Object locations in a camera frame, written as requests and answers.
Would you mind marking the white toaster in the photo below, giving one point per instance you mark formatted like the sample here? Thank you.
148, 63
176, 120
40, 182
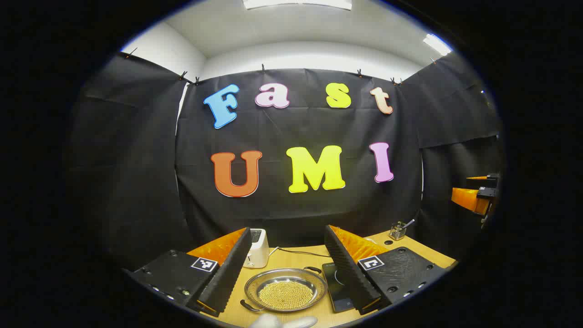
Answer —
257, 250

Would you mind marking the row of black cloth clips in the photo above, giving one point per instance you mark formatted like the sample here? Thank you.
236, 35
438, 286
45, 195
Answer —
183, 74

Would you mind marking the stainless steel pot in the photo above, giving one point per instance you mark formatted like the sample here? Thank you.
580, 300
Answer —
273, 275

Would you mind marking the black induction cooktop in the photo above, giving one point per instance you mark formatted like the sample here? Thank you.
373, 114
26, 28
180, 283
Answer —
339, 291

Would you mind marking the long ceiling light panel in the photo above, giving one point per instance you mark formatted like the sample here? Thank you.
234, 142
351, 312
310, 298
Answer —
296, 3

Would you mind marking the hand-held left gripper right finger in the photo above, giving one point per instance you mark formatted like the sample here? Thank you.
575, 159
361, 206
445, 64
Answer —
346, 273

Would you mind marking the pile of soybeans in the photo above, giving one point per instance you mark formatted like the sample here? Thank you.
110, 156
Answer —
286, 295

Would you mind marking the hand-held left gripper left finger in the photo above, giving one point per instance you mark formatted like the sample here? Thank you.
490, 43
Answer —
227, 273

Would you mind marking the small ceiling light panel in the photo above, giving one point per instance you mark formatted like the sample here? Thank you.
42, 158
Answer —
436, 44

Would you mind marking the small metal spoon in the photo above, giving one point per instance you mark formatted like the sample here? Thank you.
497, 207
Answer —
408, 223

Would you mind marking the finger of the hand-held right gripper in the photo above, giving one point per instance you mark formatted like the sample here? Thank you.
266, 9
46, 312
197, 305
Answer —
486, 192
489, 181

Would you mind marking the white soft object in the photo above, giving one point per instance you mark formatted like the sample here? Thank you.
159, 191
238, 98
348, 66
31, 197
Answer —
282, 322

